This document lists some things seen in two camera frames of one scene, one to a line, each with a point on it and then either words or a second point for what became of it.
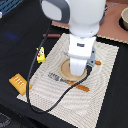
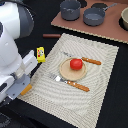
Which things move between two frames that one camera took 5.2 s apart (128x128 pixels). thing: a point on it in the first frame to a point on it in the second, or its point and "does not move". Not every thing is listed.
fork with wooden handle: (57, 78) does not move
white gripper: (81, 53) to (12, 85)
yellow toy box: (41, 58) does not move
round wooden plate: (65, 71) does not move
